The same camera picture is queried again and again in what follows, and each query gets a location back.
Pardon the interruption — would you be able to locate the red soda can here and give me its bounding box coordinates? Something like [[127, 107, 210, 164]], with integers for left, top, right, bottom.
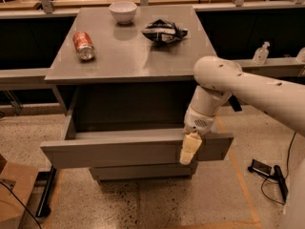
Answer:
[[72, 31, 95, 61]]

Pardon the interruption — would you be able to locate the white ceramic bowl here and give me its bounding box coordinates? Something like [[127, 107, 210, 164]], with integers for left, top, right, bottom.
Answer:
[[109, 1, 137, 24]]

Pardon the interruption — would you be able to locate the grey bottom drawer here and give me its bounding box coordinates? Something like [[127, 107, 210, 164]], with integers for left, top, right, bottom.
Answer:
[[90, 162, 197, 180]]

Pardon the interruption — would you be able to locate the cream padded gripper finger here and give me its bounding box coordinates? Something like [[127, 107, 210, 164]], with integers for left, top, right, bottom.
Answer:
[[179, 133, 202, 165]]

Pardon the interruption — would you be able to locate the crumpled black chip bag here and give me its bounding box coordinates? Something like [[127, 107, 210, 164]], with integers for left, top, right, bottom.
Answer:
[[141, 19, 188, 44]]

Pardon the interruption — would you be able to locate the grey metal rail frame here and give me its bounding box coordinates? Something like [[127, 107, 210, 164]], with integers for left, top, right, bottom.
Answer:
[[0, 1, 305, 91]]

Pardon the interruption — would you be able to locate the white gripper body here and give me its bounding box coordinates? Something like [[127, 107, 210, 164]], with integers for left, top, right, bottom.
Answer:
[[184, 107, 215, 135]]

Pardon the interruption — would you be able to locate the black cable on box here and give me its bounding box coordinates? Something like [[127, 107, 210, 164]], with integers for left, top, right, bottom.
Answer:
[[0, 180, 43, 229]]

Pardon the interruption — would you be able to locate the black floor bar left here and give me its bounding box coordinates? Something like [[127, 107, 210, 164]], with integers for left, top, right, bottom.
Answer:
[[35, 166, 57, 218]]

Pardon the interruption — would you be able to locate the small black floor device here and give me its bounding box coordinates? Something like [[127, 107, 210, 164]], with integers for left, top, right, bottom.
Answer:
[[248, 159, 272, 177]]

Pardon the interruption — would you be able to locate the clear sanitizer pump bottle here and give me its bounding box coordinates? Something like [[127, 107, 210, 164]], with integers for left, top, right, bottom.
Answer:
[[253, 41, 270, 64]]

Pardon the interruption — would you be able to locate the grey drawer cabinet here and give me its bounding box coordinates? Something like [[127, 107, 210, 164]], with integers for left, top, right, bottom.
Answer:
[[44, 5, 227, 183]]

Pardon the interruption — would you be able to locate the grey top drawer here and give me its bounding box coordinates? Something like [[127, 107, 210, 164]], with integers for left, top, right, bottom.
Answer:
[[39, 89, 234, 170]]

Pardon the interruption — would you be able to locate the grey drawer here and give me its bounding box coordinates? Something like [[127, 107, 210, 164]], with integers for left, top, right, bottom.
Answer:
[[39, 89, 234, 170], [90, 162, 197, 180]]

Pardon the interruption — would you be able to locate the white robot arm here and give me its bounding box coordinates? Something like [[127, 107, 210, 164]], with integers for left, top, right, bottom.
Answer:
[[180, 56, 305, 229]]

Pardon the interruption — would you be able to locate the black floor bar right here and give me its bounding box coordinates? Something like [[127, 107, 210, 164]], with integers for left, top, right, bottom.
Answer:
[[274, 165, 289, 201]]

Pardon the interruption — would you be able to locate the cardboard box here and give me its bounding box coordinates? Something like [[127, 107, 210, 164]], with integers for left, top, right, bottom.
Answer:
[[0, 155, 38, 229]]

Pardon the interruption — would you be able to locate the black floor bar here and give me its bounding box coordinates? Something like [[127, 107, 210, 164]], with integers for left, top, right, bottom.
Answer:
[[274, 165, 289, 201], [35, 166, 57, 218]]

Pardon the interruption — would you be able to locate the black cable on floor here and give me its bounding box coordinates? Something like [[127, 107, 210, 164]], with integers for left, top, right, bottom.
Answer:
[[260, 132, 297, 207]]

